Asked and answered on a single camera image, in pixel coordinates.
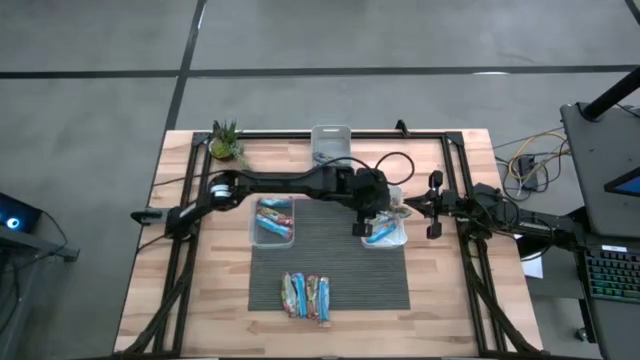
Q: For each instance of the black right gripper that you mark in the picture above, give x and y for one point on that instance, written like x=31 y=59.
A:
x=442 y=205

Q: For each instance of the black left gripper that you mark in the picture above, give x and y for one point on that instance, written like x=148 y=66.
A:
x=372 y=195

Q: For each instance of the green brown wrapper granola bar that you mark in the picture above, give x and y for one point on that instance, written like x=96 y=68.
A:
x=402 y=210

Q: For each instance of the blue wrapper granola bar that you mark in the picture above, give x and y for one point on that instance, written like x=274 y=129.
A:
x=274 y=229
x=384 y=234
x=324 y=300
x=299 y=295

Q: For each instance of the red green wrapper granola bar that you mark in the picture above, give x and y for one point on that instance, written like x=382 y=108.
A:
x=312 y=296
x=276 y=216

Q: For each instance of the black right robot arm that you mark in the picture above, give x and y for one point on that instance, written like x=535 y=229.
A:
x=525 y=220

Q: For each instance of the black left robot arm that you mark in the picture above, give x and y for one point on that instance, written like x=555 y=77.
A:
x=280 y=182

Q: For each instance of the white plastic bin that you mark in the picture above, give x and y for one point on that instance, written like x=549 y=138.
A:
x=400 y=236

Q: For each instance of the grey plastic bin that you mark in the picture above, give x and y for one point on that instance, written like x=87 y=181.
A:
x=331 y=137

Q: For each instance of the dark woven table mat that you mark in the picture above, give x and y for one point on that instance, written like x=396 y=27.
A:
x=325 y=260

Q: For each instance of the clear plastic bin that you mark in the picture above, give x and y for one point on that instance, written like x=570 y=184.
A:
x=272 y=242

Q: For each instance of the black power adapter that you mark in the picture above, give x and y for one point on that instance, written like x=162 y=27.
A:
x=526 y=167

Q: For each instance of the white paper sheet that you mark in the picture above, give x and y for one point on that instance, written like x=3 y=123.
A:
x=532 y=265

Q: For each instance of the potted succulent plant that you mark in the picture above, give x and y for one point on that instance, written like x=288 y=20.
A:
x=225 y=145

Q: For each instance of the grey workstation cart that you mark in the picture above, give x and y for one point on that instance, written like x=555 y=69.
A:
x=600 y=150

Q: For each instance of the backlit keyboard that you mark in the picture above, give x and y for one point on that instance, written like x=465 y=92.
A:
x=612 y=272

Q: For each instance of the tablet screen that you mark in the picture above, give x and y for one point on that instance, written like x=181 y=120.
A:
x=627 y=185

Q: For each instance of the black caster wheel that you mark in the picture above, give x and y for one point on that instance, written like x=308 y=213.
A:
x=581 y=335

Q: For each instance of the black pole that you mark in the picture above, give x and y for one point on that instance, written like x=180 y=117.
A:
x=610 y=95

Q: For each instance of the grey metal stand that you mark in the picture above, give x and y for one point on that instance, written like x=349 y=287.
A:
x=30 y=245

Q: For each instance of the black computer blue light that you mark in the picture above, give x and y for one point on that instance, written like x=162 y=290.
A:
x=15 y=215

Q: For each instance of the black frame bracket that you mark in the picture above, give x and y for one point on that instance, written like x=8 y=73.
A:
x=402 y=127

